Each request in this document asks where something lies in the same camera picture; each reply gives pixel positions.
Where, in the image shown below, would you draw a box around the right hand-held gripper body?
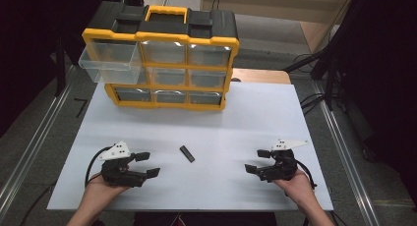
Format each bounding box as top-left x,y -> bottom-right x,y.
257,139 -> 310,183

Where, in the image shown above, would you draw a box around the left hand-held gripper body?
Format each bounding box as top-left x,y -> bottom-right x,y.
97,141 -> 149,189

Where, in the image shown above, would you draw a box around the small black rectangular bar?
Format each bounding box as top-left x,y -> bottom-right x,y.
179,144 -> 196,163

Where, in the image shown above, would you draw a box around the clear plastic drawer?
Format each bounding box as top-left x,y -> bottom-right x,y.
78,38 -> 143,85

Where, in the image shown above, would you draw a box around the yellow black drawer organizer cabinet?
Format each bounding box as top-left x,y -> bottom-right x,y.
82,1 -> 240,112

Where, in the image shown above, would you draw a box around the person's left hand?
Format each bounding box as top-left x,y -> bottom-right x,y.
85,174 -> 132,204

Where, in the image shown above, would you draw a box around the person's right hand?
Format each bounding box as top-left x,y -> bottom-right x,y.
271,169 -> 317,204

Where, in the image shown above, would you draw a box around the white table board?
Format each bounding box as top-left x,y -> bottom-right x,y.
46,82 -> 334,211

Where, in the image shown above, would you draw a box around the person's dark clothing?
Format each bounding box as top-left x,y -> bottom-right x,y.
133,211 -> 278,226

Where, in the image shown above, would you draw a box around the wooden table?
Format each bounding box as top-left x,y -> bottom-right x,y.
230,68 -> 292,85

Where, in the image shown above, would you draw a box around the black metal stand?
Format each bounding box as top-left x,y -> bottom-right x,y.
283,23 -> 349,112

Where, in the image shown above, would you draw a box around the set of closed clear drawers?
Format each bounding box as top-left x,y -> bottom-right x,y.
114,40 -> 232,106

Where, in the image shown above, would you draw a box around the dark curtain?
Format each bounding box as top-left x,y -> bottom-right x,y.
0,0 -> 102,139
340,0 -> 417,198

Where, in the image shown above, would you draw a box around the beige wooden panel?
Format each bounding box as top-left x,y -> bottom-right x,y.
200,0 -> 357,24

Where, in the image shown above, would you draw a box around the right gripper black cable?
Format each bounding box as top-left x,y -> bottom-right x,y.
294,158 -> 319,191

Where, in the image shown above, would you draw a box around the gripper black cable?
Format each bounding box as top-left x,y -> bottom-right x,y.
84,146 -> 113,189
294,158 -> 319,191

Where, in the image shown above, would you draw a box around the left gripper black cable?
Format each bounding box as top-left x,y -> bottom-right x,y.
84,146 -> 113,189

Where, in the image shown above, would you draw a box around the aluminium floor rail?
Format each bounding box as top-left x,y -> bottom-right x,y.
313,80 -> 382,226
0,65 -> 78,217

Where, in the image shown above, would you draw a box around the black floor cables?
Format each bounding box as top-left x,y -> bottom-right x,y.
299,92 -> 328,116

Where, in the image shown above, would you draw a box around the black floor cable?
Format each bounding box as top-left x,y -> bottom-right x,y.
19,184 -> 57,226

